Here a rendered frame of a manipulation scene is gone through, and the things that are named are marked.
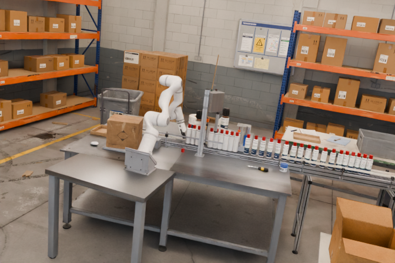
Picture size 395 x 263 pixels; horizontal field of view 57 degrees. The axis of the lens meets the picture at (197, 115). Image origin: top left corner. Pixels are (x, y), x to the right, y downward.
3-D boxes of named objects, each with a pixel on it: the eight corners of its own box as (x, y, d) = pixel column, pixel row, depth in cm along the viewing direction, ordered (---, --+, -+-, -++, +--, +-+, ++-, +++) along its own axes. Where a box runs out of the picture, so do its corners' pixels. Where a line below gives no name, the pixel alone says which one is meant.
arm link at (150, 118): (154, 135, 311) (164, 111, 321) (135, 130, 316) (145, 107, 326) (158, 141, 321) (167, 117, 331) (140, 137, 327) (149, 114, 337)
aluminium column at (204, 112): (202, 154, 364) (210, 88, 347) (201, 156, 359) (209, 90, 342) (197, 154, 364) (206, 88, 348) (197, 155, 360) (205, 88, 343)
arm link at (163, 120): (152, 126, 330) (168, 130, 325) (148, 121, 319) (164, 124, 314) (169, 79, 347) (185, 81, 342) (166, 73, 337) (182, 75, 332)
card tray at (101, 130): (126, 132, 403) (126, 128, 402) (116, 139, 378) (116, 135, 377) (101, 127, 408) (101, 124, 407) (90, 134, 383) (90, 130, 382)
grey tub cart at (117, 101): (107, 130, 666) (110, 78, 642) (141, 133, 666) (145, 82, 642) (92, 145, 580) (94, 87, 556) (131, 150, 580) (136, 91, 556)
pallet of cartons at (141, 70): (184, 119, 796) (191, 55, 761) (172, 128, 718) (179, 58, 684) (133, 110, 822) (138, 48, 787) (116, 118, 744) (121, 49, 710)
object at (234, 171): (285, 142, 442) (286, 141, 442) (291, 196, 299) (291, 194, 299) (124, 114, 478) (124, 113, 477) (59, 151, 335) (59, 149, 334)
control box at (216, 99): (222, 111, 357) (224, 92, 353) (210, 113, 346) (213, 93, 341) (214, 108, 364) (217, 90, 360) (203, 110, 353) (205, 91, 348)
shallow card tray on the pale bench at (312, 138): (319, 138, 479) (319, 136, 478) (320, 144, 457) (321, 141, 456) (293, 134, 487) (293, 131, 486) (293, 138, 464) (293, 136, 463)
